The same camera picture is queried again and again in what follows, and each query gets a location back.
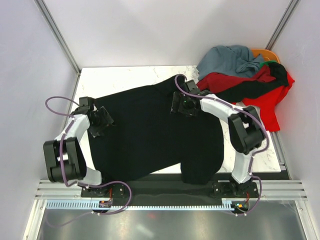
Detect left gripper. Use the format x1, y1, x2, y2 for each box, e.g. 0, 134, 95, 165
87, 107, 115, 138

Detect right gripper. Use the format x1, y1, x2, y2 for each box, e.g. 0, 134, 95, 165
170, 91, 198, 117

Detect black t-shirt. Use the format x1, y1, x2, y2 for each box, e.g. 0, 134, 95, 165
89, 76, 224, 185
199, 62, 288, 103

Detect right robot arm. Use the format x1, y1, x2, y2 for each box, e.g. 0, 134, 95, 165
171, 74, 269, 197

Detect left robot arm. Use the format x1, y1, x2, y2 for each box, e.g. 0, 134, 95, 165
43, 96, 115, 197

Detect black t-shirt in pile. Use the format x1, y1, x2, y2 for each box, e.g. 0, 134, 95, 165
199, 62, 288, 103

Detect grey-blue t-shirt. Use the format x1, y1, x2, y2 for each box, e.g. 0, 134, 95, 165
196, 45, 265, 81

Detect red t-shirt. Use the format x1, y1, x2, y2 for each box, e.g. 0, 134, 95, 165
197, 67, 296, 132

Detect green garment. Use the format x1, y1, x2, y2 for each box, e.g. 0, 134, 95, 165
259, 60, 278, 68

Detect orange basket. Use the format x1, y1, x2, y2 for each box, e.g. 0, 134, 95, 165
250, 48, 280, 63

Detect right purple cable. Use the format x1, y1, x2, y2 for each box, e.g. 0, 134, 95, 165
174, 74, 270, 181

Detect purple cable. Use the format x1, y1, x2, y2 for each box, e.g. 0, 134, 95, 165
174, 74, 270, 181
44, 96, 101, 188

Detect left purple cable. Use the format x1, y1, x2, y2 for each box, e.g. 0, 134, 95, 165
44, 96, 101, 188

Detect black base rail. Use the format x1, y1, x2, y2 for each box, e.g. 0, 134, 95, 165
79, 172, 261, 207

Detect white cable duct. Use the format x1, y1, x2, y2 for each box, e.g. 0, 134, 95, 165
45, 199, 248, 211

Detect aluminium extrusion frame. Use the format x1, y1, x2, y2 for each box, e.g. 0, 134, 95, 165
23, 133, 320, 240

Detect left aluminium corner post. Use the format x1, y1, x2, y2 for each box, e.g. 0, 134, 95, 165
34, 0, 82, 76

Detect aluminium corner post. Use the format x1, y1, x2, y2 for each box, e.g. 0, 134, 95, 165
34, 0, 82, 76
265, 0, 301, 51

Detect right aluminium corner post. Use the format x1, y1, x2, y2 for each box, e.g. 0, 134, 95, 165
265, 0, 301, 51

